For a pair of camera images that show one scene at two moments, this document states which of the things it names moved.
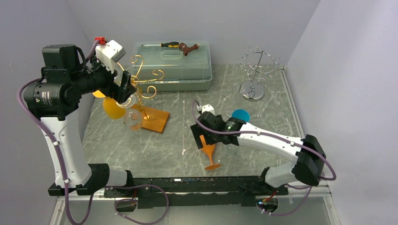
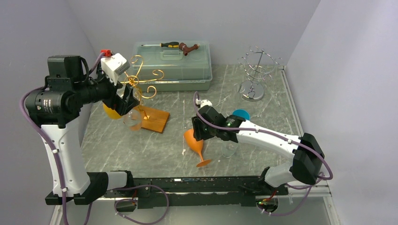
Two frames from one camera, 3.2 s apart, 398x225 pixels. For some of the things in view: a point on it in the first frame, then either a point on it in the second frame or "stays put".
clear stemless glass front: x=228 y=150 stays put
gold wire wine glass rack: x=152 y=119 -> x=141 y=91
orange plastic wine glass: x=209 y=149 -> x=195 y=145
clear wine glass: x=133 y=117 stays put
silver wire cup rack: x=257 y=64 stays put
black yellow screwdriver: x=171 y=44 stays put
